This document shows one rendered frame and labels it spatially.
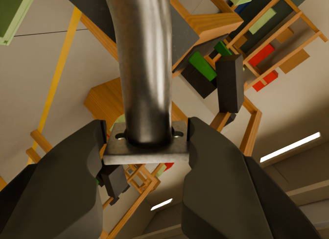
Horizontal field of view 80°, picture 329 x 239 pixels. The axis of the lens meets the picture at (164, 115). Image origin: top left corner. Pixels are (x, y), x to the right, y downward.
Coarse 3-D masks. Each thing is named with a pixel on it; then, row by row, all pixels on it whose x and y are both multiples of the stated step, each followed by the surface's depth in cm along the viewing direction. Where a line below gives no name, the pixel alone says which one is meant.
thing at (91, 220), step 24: (96, 120) 12; (72, 144) 10; (96, 144) 10; (48, 168) 8; (72, 168) 8; (96, 168) 10; (24, 192) 7; (48, 192) 7; (72, 192) 7; (96, 192) 7; (24, 216) 6; (48, 216) 6; (72, 216) 6; (96, 216) 7
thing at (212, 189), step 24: (192, 120) 12; (192, 144) 10; (216, 144) 10; (192, 168) 8; (216, 168) 8; (240, 168) 8; (192, 192) 7; (216, 192) 7; (240, 192) 7; (192, 216) 6; (216, 216) 6; (240, 216) 6; (264, 216) 6
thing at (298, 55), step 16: (272, 0) 434; (288, 0) 424; (256, 16) 460; (272, 16) 484; (304, 16) 422; (240, 32) 489; (288, 32) 452; (320, 32) 417; (272, 48) 480; (256, 64) 508; (288, 64) 477; (256, 80) 517; (272, 80) 508
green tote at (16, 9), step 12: (0, 0) 23; (12, 0) 23; (24, 0) 23; (0, 12) 24; (12, 12) 23; (24, 12) 24; (0, 24) 24; (12, 24) 24; (0, 36) 24; (12, 36) 25
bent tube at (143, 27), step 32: (128, 0) 9; (160, 0) 9; (128, 32) 9; (160, 32) 9; (128, 64) 10; (160, 64) 10; (128, 96) 11; (160, 96) 11; (128, 128) 12; (160, 128) 12; (128, 160) 12; (160, 160) 12
